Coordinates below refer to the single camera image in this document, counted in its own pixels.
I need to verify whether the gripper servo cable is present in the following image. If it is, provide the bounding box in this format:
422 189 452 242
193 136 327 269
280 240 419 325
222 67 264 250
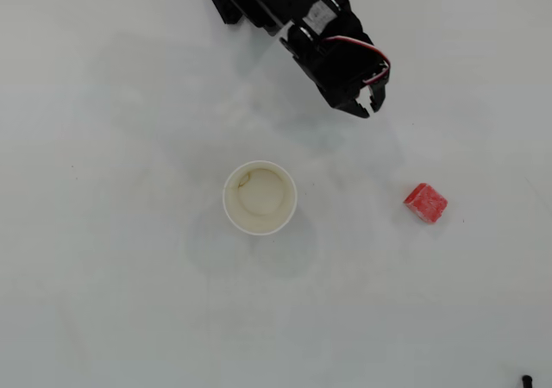
321 35 392 84

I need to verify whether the red foam cube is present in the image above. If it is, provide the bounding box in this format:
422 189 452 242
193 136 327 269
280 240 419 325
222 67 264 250
403 182 449 224

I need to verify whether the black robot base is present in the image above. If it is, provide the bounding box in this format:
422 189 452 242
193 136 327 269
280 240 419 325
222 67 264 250
204 0 243 26

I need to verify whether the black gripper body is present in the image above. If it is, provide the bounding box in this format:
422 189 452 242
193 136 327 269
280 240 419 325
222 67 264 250
279 12 392 108

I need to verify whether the tan paper cup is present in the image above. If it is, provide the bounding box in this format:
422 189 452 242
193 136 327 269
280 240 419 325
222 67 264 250
222 160 298 236

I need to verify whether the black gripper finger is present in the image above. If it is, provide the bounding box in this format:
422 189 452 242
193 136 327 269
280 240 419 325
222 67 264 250
368 81 388 113
334 97 371 120

